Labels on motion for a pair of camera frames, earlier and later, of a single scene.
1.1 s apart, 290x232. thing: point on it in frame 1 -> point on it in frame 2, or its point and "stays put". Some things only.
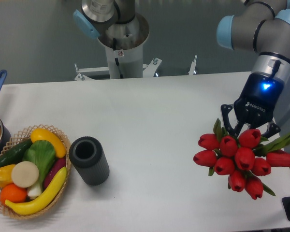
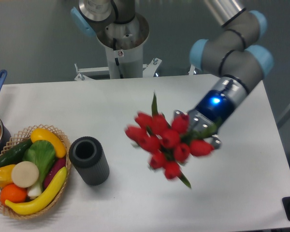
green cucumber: [13, 156] stays put
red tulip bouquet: [245, 160] -> [170, 143]
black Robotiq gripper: [257, 104] -> [215, 107]
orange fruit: [13, 193] stays put
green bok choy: [42, 153] stays put
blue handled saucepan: [0, 134] stays put
